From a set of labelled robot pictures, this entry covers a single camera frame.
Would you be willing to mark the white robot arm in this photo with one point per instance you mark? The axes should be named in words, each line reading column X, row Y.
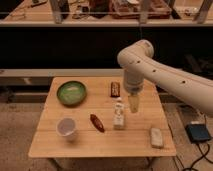
column 138, row 64

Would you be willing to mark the wooden table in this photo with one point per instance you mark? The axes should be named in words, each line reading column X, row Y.
column 133, row 141

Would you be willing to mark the white sponge block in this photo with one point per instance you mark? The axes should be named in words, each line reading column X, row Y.
column 156, row 138

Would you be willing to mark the dark blue foot pedal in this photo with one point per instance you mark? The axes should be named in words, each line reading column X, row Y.
column 197, row 133

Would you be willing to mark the red-brown chili snack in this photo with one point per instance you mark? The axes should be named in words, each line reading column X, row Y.
column 97, row 123

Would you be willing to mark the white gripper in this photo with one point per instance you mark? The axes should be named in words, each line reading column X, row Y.
column 133, row 84

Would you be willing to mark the white small bottle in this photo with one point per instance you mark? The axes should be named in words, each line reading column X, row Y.
column 119, row 118

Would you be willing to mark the wooden shelf with clutter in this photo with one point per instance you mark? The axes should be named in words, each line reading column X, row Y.
column 107, row 13

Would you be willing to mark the clear plastic cup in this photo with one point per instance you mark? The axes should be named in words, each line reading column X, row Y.
column 66, row 128

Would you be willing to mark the brown chocolate bar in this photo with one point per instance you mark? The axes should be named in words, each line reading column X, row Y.
column 115, row 89

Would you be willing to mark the green bowl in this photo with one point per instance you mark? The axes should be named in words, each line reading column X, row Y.
column 71, row 93

